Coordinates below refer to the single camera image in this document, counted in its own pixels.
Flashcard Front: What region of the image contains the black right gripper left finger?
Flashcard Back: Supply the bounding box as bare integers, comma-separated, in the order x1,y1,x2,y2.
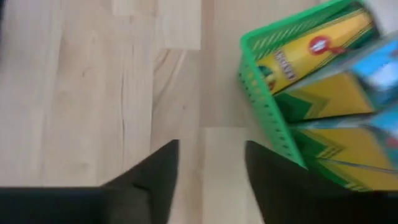
101,139,180,224

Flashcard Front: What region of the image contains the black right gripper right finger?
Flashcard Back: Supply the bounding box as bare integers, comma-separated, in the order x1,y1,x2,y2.
245,140,398,224

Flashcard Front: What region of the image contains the green plastic slotted basket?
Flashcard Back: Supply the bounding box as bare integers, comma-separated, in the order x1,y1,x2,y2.
238,0,398,192

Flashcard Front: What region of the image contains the small four-crayon box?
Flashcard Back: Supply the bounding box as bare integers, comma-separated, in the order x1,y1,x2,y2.
257,9,379,96

